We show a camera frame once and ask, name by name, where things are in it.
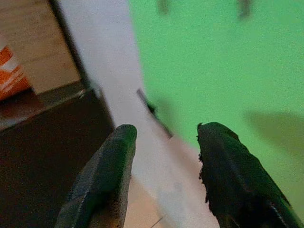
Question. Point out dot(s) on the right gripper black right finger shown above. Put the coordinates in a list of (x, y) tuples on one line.
[(232, 175)]

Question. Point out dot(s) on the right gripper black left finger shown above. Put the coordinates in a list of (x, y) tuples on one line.
[(107, 171)]

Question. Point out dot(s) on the black cabinet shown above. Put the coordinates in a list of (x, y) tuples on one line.
[(47, 147)]

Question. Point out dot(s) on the orange printed box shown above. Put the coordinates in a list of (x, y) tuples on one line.
[(12, 76)]

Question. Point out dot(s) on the brown cardboard box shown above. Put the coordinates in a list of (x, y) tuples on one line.
[(40, 42)]

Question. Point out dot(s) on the green wall sheet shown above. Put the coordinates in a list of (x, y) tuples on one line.
[(213, 59)]

